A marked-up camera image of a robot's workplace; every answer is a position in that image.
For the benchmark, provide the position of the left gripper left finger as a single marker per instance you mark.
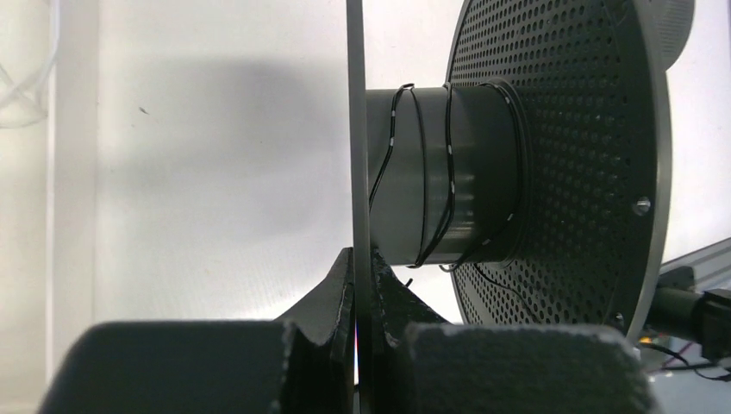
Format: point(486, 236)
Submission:
point(300, 362)

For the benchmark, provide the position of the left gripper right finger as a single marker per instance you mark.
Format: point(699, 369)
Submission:
point(424, 364)

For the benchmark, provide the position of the black spool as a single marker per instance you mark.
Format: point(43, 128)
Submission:
point(533, 185)

